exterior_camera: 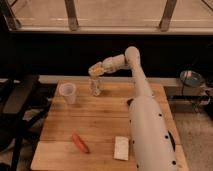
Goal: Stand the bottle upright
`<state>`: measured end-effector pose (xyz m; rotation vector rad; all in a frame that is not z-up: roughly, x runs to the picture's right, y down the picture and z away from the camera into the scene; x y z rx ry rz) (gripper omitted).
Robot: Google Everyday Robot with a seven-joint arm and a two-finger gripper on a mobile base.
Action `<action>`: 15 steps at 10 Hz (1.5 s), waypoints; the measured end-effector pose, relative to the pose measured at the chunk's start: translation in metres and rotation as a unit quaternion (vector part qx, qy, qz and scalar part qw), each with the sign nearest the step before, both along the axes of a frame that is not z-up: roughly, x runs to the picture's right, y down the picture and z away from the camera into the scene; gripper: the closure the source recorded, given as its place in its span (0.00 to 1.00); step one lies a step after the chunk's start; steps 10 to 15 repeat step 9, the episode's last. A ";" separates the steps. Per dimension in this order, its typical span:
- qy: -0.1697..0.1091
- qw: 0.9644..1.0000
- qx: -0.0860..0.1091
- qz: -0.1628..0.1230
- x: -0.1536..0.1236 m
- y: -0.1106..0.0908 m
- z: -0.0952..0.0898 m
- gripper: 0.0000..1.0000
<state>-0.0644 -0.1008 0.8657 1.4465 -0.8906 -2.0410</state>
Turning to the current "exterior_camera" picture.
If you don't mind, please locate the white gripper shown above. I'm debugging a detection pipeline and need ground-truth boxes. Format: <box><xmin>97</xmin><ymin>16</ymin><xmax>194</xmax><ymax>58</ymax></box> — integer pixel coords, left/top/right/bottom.
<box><xmin>88</xmin><ymin>62</ymin><xmax>105</xmax><ymax>90</ymax></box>

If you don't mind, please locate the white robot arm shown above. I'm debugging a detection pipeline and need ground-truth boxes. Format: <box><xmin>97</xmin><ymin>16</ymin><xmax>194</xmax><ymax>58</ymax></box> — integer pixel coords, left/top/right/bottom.
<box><xmin>88</xmin><ymin>46</ymin><xmax>178</xmax><ymax>171</ymax></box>

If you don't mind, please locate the clear plastic cup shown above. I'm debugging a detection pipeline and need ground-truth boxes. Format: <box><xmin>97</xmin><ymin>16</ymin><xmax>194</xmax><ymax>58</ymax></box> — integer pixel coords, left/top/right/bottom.
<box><xmin>59</xmin><ymin>82</ymin><xmax>77</xmax><ymax>104</ymax></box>

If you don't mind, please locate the orange carrot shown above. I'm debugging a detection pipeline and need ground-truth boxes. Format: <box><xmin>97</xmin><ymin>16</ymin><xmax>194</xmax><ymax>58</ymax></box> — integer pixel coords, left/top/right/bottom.
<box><xmin>72</xmin><ymin>133</ymin><xmax>90</xmax><ymax>154</ymax></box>

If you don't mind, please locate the white sponge block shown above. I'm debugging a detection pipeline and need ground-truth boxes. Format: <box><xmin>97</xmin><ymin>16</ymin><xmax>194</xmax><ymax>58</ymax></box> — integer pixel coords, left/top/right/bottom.
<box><xmin>114</xmin><ymin>136</ymin><xmax>129</xmax><ymax>161</ymax></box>

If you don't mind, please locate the black chair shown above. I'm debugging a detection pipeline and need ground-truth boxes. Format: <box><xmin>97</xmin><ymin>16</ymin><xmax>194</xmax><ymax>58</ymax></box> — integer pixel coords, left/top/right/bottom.
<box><xmin>0</xmin><ymin>75</ymin><xmax>51</xmax><ymax>171</ymax></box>

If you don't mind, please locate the metal bowl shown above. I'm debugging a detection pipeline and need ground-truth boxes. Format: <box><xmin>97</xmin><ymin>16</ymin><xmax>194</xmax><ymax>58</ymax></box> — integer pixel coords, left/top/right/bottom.
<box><xmin>180</xmin><ymin>70</ymin><xmax>204</xmax><ymax>87</ymax></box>

